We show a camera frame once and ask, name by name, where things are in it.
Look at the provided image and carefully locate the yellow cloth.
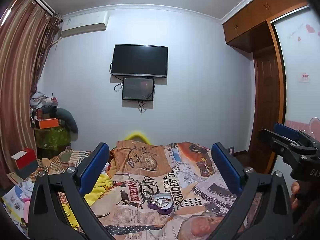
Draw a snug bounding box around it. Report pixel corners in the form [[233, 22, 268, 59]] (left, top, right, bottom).
[[59, 173, 112, 230]]

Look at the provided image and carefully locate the yellow curved headrest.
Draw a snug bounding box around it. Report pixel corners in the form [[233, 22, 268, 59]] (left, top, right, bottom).
[[125, 131, 151, 145]]

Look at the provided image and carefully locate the wooden overhead cabinet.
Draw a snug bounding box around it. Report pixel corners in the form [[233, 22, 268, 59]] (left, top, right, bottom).
[[222, 0, 308, 53]]

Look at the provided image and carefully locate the white wall air conditioner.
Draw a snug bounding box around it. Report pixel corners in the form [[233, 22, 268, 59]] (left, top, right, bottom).
[[61, 11, 109, 37]]

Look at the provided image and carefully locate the striped red curtain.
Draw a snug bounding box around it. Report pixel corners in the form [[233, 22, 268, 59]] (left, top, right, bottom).
[[1, 0, 61, 189]]

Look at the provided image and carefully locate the white sliding wardrobe door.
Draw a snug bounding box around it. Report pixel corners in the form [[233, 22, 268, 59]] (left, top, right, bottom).
[[271, 4, 320, 176]]

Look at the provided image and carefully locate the person's right hand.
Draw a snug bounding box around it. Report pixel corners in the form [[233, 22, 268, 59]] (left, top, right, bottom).
[[290, 181, 300, 211]]

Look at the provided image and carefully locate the large black wall television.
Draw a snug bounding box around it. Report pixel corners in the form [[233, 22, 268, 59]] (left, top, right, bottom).
[[111, 44, 168, 77]]

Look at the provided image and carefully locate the orange shoe box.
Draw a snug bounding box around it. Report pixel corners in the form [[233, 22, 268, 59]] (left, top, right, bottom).
[[34, 118, 59, 129]]

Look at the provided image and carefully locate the small black wall monitor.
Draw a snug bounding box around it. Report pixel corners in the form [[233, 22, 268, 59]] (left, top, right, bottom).
[[122, 77, 155, 101]]

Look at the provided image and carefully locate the brown wooden door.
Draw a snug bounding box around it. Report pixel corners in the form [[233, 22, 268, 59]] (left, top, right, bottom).
[[248, 47, 280, 173]]

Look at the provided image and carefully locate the pile of clothes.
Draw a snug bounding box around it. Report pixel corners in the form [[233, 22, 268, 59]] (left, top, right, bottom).
[[30, 92, 58, 113]]

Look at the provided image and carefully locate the dark green plush pillow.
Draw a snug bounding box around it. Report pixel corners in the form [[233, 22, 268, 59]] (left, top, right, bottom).
[[56, 108, 79, 134]]

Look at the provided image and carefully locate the purple heart-shaped jewelry box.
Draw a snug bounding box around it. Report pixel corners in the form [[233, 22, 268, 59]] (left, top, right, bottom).
[[147, 193, 174, 215]]

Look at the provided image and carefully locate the newspaper print bed blanket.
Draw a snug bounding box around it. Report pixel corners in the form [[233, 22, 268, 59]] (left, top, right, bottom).
[[35, 139, 263, 240]]

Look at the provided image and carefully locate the red and white box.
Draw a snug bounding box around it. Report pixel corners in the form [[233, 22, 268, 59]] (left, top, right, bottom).
[[11, 148, 39, 179]]

